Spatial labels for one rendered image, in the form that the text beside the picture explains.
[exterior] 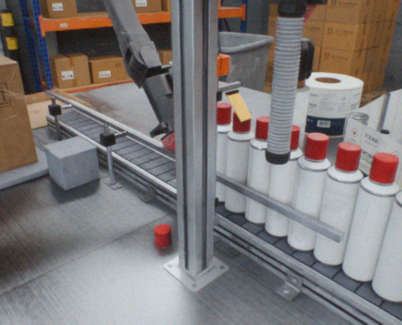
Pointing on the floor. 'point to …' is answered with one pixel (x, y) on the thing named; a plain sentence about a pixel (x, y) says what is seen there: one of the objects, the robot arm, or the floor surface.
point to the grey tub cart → (245, 58)
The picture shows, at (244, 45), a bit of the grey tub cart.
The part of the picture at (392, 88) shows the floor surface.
